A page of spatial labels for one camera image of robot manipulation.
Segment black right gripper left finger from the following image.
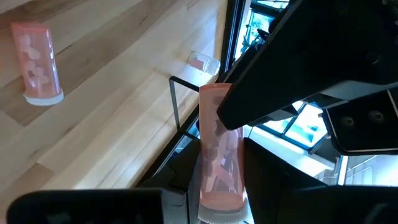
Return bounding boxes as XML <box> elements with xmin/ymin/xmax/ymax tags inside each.
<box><xmin>136</xmin><ymin>138</ymin><xmax>201</xmax><ymax>224</ymax></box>

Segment clear pill bottle ribbed cap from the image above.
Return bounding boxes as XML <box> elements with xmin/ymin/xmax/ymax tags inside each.
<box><xmin>187</xmin><ymin>50</ymin><xmax>221</xmax><ymax>76</ymax></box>

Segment large glass window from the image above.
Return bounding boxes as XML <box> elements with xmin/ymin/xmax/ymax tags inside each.
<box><xmin>236</xmin><ymin>0</ymin><xmax>398</xmax><ymax>187</ymax></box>

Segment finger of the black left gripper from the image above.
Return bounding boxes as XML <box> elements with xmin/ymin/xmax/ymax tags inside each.
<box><xmin>216</xmin><ymin>0</ymin><xmax>398</xmax><ymax>130</ymax></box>
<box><xmin>248</xmin><ymin>105</ymin><xmax>300</xmax><ymax>128</ymax></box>

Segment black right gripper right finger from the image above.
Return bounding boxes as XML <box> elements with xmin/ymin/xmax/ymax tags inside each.
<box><xmin>243</xmin><ymin>138</ymin><xmax>358</xmax><ymax>224</ymax></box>

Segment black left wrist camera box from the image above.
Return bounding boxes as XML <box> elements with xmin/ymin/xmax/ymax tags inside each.
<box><xmin>322</xmin><ymin>88</ymin><xmax>398</xmax><ymax>156</ymax></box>

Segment pink pill bottle white cap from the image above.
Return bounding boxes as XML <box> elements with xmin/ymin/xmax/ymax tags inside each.
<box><xmin>197</xmin><ymin>82</ymin><xmax>249</xmax><ymax>224</ymax></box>
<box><xmin>10</xmin><ymin>21</ymin><xmax>65</xmax><ymax>107</ymax></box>

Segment wooden shelf black metal frame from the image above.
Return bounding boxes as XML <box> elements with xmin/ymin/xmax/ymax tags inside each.
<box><xmin>169</xmin><ymin>75</ymin><xmax>200</xmax><ymax>131</ymax></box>

